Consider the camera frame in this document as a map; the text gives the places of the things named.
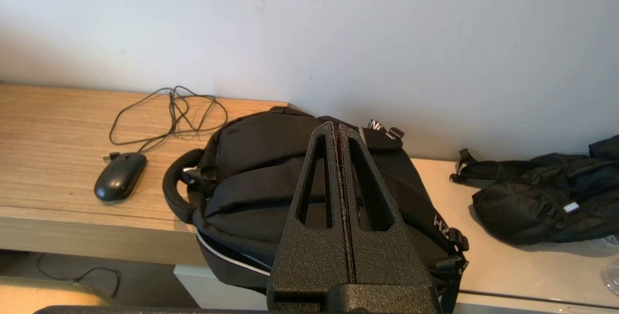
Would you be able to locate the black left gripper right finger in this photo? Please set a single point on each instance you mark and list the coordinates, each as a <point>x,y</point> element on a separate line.
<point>387,256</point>

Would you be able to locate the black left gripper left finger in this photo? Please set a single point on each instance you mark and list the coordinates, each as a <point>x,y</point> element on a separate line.
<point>309,256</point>

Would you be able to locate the black backpack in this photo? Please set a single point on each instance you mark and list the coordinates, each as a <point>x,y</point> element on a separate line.
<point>251,159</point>

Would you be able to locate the crumpled black fabric bag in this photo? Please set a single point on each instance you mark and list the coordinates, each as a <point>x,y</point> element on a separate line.
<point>532,202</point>

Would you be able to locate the black computer mouse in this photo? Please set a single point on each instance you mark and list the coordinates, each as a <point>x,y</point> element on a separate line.
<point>118,178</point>

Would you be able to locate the clear bottle with red cap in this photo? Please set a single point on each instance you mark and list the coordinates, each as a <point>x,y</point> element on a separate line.
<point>613,275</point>

